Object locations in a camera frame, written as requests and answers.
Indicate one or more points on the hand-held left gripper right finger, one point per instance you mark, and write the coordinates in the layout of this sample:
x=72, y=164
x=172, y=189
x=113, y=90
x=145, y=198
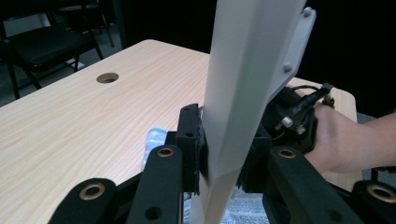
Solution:
x=257, y=168

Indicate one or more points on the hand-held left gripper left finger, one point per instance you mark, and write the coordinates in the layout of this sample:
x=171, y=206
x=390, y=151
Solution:
x=188, y=146

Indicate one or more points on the blue striped cleaning cloth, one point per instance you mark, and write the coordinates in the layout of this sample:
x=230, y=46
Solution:
x=154, y=143

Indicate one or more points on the white desk lamp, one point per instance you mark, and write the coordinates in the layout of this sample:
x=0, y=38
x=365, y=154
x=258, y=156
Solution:
x=243, y=77

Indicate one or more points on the black folding chair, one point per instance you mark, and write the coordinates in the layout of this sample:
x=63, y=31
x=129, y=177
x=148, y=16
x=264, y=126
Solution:
x=46, y=46

